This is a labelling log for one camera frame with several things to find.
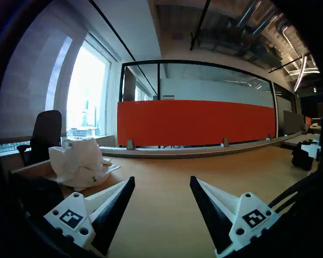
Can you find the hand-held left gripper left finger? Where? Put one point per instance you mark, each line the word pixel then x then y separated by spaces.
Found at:
pixel 78 204

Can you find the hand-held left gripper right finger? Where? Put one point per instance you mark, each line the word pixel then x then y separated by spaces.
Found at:
pixel 245 207

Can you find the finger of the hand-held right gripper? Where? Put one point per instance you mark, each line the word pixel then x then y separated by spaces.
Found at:
pixel 311 150

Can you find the stack of black towels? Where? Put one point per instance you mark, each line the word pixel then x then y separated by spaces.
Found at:
pixel 302 161

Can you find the grey desk screen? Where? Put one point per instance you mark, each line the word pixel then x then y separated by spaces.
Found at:
pixel 293 122

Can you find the heap of black towels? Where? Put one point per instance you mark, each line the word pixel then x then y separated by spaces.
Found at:
pixel 37 193

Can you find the heap of white towels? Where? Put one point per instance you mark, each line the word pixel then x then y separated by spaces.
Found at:
pixel 78 161

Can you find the black office chair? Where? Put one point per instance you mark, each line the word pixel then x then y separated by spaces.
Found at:
pixel 47 131

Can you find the red desk screen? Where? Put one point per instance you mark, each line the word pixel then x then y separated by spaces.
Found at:
pixel 193 122

